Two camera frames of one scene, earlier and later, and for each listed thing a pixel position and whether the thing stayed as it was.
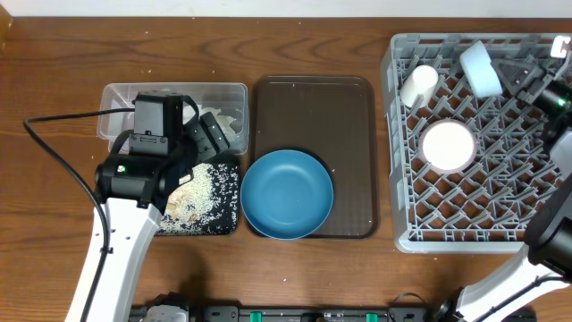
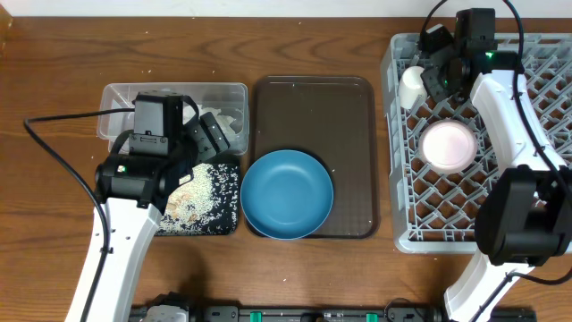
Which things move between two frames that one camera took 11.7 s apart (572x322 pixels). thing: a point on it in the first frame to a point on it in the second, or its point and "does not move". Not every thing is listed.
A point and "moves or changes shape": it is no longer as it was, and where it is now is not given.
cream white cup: (420, 80) moves or changes shape
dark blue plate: (287, 194) does not move
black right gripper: (528, 75) to (435, 89)
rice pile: (206, 205) does not move
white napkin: (223, 122) does not move
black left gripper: (208, 148) does not move
